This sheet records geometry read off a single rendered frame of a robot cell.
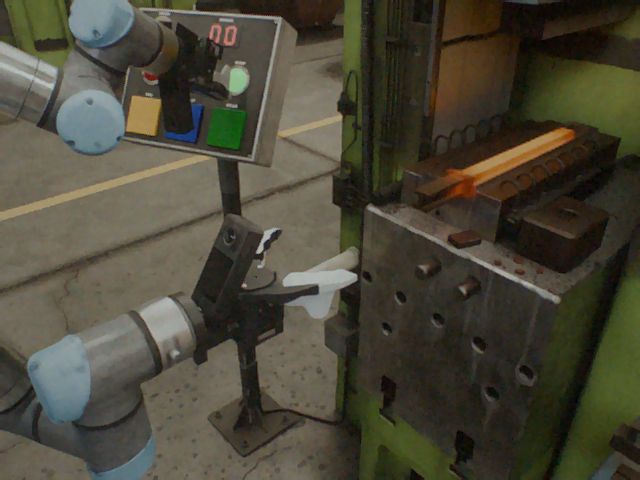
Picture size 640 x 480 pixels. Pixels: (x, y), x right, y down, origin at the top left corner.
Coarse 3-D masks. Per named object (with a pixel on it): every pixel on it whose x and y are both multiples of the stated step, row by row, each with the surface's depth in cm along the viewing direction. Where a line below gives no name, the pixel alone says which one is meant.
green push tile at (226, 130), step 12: (216, 108) 108; (216, 120) 107; (228, 120) 107; (240, 120) 106; (216, 132) 107; (228, 132) 107; (240, 132) 106; (216, 144) 107; (228, 144) 106; (240, 144) 106
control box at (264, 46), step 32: (224, 32) 108; (256, 32) 106; (288, 32) 107; (224, 64) 108; (256, 64) 105; (288, 64) 110; (128, 96) 116; (192, 96) 110; (256, 96) 105; (160, 128) 113; (256, 128) 105; (256, 160) 106
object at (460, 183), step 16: (560, 128) 107; (528, 144) 100; (544, 144) 100; (496, 160) 94; (512, 160) 94; (448, 176) 87; (464, 176) 86; (480, 176) 89; (416, 192) 83; (432, 192) 82; (448, 192) 86; (464, 192) 87; (416, 208) 84; (432, 208) 83
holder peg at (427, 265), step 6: (432, 258) 90; (420, 264) 89; (426, 264) 89; (432, 264) 89; (438, 264) 90; (414, 270) 89; (420, 270) 88; (426, 270) 88; (432, 270) 89; (438, 270) 90; (420, 276) 89; (426, 276) 88
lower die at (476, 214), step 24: (528, 120) 120; (552, 120) 117; (480, 144) 108; (504, 144) 105; (408, 168) 98; (432, 168) 95; (456, 168) 95; (504, 168) 93; (528, 168) 95; (552, 168) 95; (408, 192) 98; (480, 192) 87; (504, 192) 87; (528, 192) 89; (432, 216) 96; (456, 216) 92; (480, 216) 88; (504, 216) 87
